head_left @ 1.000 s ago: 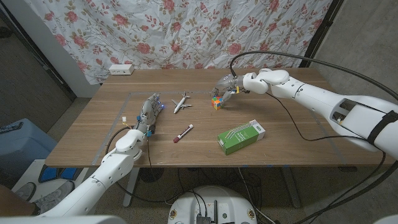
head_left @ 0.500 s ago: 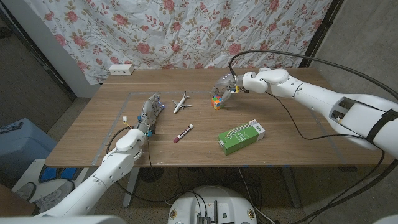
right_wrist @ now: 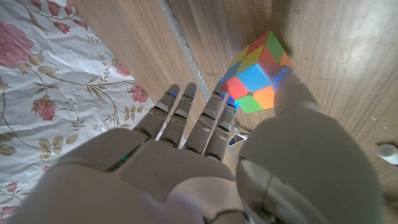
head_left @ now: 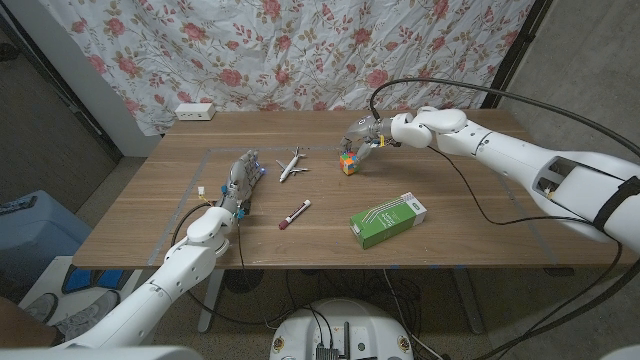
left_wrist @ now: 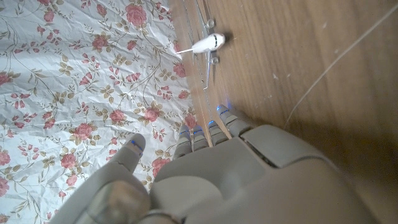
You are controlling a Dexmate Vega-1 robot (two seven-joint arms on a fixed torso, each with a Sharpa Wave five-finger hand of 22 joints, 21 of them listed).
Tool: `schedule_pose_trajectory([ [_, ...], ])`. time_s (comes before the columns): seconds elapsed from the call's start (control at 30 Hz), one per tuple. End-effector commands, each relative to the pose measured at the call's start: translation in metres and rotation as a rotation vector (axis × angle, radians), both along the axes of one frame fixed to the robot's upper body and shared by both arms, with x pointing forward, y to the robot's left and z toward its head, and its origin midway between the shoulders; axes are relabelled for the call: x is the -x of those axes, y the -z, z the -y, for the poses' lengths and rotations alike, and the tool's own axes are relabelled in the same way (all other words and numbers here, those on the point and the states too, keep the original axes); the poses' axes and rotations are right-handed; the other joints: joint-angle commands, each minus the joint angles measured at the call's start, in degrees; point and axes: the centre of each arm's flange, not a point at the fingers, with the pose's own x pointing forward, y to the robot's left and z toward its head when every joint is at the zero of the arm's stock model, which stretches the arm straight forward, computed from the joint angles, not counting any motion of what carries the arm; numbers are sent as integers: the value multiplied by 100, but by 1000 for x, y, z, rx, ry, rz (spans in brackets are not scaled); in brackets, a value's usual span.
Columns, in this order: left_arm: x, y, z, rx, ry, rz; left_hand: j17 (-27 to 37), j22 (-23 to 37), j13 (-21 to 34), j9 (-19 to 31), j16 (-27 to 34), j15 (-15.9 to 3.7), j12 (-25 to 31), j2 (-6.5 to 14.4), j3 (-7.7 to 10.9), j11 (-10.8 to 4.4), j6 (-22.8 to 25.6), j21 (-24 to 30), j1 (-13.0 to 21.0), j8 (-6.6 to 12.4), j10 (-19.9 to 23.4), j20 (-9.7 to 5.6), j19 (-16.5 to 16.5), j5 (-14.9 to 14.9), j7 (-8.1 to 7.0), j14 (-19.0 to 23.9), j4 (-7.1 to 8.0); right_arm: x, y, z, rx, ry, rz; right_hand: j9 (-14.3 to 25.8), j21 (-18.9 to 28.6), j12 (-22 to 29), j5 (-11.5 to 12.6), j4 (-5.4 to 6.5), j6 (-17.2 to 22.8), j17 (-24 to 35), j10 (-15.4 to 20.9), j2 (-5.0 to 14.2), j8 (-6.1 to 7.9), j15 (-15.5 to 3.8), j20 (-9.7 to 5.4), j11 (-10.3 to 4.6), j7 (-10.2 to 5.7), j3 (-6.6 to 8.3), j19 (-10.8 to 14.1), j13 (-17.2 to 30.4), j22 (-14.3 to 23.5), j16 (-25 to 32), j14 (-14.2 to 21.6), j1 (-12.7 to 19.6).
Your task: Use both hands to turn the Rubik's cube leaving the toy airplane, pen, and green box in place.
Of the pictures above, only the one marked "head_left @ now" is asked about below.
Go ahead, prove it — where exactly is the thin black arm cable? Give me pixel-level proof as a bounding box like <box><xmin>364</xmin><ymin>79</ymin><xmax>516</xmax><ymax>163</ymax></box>
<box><xmin>427</xmin><ymin>144</ymin><xmax>624</xmax><ymax>226</ymax></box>
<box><xmin>235</xmin><ymin>217</ymin><xmax>247</xmax><ymax>274</ymax></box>

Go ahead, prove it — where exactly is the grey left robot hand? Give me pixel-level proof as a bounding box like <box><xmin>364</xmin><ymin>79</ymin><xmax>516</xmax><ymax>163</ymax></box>
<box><xmin>219</xmin><ymin>149</ymin><xmax>266</xmax><ymax>219</ymax></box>

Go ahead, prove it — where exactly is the dark flat item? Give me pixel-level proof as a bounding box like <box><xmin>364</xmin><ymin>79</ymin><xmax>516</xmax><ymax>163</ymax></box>
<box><xmin>0</xmin><ymin>195</ymin><xmax>39</xmax><ymax>216</ymax></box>

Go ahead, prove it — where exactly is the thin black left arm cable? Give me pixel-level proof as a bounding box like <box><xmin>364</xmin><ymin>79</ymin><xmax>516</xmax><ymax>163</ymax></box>
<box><xmin>235</xmin><ymin>217</ymin><xmax>247</xmax><ymax>274</ymax></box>

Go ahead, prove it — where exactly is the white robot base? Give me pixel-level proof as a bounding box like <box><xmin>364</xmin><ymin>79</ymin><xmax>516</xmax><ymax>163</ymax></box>
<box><xmin>269</xmin><ymin>298</ymin><xmax>415</xmax><ymax>360</ymax></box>

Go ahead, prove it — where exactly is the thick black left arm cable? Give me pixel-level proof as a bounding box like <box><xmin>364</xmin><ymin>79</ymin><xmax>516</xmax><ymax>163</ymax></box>
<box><xmin>170</xmin><ymin>201</ymin><xmax>215</xmax><ymax>249</ymax></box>

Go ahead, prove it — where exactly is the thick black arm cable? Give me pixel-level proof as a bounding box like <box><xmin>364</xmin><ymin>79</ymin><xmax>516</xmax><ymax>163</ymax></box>
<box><xmin>170</xmin><ymin>201</ymin><xmax>215</xmax><ymax>249</ymax></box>
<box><xmin>368</xmin><ymin>77</ymin><xmax>640</xmax><ymax>360</ymax></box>

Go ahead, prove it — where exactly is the white power strip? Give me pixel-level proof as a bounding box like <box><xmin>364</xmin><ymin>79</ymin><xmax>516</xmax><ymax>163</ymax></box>
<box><xmin>174</xmin><ymin>102</ymin><xmax>217</xmax><ymax>122</ymax></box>

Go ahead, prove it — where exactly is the white toy airplane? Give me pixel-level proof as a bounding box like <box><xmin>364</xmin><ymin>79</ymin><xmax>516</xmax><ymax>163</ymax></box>
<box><xmin>275</xmin><ymin>146</ymin><xmax>310</xmax><ymax>183</ymax></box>

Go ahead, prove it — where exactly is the white and blue floor mat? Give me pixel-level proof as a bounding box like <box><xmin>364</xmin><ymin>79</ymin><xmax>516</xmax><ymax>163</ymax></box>
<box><xmin>17</xmin><ymin>255</ymin><xmax>146</xmax><ymax>326</ymax></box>

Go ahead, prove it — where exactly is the white table leg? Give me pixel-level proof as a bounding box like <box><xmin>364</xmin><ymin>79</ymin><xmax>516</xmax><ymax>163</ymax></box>
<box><xmin>197</xmin><ymin>269</ymin><xmax>226</xmax><ymax>334</ymax></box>

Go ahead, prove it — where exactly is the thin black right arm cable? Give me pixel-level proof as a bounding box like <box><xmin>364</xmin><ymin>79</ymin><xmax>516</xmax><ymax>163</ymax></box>
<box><xmin>427</xmin><ymin>144</ymin><xmax>624</xmax><ymax>226</ymax></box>

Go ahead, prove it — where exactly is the blue plastic bin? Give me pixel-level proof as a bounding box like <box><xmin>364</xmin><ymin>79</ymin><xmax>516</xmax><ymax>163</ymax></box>
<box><xmin>0</xmin><ymin>189</ymin><xmax>94</xmax><ymax>289</ymax></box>

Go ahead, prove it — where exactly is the grey table leg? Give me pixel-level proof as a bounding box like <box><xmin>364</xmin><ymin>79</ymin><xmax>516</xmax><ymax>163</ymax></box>
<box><xmin>452</xmin><ymin>269</ymin><xmax>486</xmax><ymax>335</ymax></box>

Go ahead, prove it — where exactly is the grey sneaker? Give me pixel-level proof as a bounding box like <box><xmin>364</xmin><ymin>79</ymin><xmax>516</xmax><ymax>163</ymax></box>
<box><xmin>54</xmin><ymin>289</ymin><xmax>121</xmax><ymax>344</ymax></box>
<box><xmin>22</xmin><ymin>292</ymin><xmax>59</xmax><ymax>324</ymax></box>

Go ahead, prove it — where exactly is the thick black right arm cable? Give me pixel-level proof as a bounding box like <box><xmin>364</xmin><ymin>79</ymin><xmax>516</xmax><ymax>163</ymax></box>
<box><xmin>368</xmin><ymin>77</ymin><xmax>640</xmax><ymax>360</ymax></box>

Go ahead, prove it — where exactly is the green cardboard box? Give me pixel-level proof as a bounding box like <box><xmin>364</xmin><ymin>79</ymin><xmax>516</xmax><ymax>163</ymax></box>
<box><xmin>349</xmin><ymin>191</ymin><xmax>428</xmax><ymax>250</ymax></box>

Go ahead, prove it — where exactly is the floral print backdrop cloth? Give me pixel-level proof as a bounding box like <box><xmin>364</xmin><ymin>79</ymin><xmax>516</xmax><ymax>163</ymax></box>
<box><xmin>37</xmin><ymin>0</ymin><xmax>536</xmax><ymax>137</ymax></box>

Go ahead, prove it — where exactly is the multicoloured Rubik's cube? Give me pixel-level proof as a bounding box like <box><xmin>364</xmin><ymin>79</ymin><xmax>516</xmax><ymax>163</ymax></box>
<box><xmin>339</xmin><ymin>151</ymin><xmax>361</xmax><ymax>177</ymax></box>

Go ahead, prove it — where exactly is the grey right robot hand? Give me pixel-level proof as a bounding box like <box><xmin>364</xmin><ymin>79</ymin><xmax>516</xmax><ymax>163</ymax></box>
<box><xmin>338</xmin><ymin>114</ymin><xmax>401</xmax><ymax>162</ymax></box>

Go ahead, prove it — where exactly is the white pen with red cap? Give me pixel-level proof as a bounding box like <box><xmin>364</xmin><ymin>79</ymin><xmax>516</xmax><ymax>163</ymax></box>
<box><xmin>278</xmin><ymin>199</ymin><xmax>312</xmax><ymax>231</ymax></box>

